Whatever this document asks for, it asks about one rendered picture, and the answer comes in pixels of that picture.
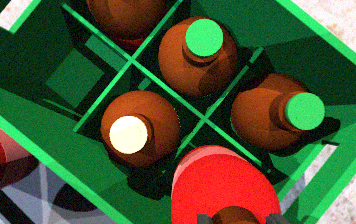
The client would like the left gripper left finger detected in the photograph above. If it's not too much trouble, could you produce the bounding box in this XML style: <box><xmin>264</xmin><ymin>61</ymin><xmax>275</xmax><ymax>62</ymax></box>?
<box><xmin>197</xmin><ymin>213</ymin><xmax>213</xmax><ymax>224</ymax></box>

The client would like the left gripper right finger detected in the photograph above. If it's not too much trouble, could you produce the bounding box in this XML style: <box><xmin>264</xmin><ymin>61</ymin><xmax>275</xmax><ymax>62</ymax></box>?
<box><xmin>265</xmin><ymin>213</ymin><xmax>291</xmax><ymax>224</ymax></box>

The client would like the brown bottle with red cap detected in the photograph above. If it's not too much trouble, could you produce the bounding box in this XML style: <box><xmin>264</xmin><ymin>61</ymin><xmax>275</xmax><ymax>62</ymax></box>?
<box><xmin>86</xmin><ymin>0</ymin><xmax>168</xmax><ymax>53</ymax></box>

